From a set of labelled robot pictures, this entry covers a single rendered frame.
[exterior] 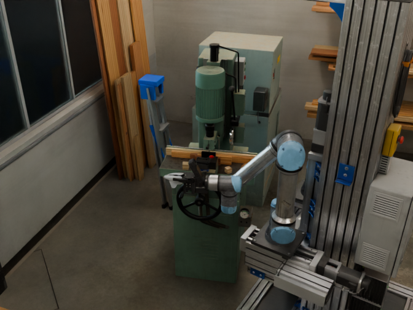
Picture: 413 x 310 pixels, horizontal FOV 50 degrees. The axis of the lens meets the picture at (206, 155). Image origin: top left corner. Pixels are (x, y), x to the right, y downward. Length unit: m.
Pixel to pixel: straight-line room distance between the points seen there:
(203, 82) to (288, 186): 0.89
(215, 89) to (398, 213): 1.19
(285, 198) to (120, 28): 2.68
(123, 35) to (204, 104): 1.80
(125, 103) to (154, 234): 1.20
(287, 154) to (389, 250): 0.74
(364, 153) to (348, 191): 0.23
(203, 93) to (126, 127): 1.67
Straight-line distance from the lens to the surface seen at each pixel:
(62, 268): 3.58
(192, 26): 5.11
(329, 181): 2.29
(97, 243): 3.72
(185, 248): 3.17
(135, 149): 4.25
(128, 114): 4.13
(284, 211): 2.11
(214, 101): 2.65
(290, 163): 1.94
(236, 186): 2.05
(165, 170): 2.83
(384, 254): 2.36
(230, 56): 2.88
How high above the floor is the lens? 2.35
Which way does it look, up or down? 29 degrees down
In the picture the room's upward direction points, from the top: straight up
